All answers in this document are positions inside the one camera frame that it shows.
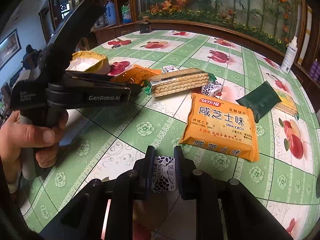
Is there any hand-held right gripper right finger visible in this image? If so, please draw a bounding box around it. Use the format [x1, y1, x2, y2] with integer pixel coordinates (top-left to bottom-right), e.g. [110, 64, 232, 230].
[174, 145, 293, 240]

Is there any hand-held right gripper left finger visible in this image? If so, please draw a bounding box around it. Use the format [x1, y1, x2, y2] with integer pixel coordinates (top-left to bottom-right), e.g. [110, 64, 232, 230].
[41, 145, 156, 240]

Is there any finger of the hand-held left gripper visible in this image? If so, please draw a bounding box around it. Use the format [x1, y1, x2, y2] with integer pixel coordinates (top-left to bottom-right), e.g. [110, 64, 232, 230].
[64, 71, 143, 96]

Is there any small orange snack packet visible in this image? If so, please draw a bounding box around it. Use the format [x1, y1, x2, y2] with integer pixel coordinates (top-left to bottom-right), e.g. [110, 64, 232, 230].
[110, 64, 162, 87]

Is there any yellow cardboard box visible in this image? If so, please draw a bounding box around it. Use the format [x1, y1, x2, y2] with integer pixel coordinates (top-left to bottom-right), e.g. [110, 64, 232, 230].
[65, 50, 110, 75]

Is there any dark green snack packet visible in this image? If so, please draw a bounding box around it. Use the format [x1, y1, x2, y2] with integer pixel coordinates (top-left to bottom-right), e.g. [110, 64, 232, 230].
[236, 81, 282, 123]

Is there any yellow label cracker pack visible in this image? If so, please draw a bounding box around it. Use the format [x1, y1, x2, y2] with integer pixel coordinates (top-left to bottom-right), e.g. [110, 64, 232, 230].
[271, 89, 300, 120]

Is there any person's left hand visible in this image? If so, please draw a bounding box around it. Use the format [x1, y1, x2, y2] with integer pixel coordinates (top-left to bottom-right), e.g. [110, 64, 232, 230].
[0, 110, 69, 192]

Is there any large orange biscuit packet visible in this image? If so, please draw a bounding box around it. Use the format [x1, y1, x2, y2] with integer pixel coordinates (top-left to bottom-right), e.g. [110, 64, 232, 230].
[182, 92, 260, 162]

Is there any small dark bottle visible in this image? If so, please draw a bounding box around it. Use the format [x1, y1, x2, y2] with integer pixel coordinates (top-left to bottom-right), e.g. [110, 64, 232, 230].
[139, 16, 150, 34]

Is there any long clear cracker pack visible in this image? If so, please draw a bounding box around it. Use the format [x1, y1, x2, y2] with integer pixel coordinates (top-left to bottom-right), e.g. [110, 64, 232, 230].
[142, 67, 216, 98]

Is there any blue thermos jug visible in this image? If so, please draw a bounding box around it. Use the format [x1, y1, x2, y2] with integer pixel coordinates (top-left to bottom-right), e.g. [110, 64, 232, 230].
[105, 1, 117, 25]

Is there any green plastic bag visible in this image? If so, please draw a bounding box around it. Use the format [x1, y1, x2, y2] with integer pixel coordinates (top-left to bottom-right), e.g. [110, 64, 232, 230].
[121, 2, 132, 23]

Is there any glass artificial flower display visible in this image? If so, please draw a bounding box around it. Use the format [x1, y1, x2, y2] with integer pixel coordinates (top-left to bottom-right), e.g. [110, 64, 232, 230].
[132, 0, 304, 53]

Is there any white spray bottle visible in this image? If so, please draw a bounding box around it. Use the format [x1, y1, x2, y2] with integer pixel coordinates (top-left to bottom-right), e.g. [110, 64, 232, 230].
[280, 36, 300, 74]

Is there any framed wall picture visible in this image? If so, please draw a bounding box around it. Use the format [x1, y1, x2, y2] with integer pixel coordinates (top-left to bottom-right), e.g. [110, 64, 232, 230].
[0, 29, 22, 67]

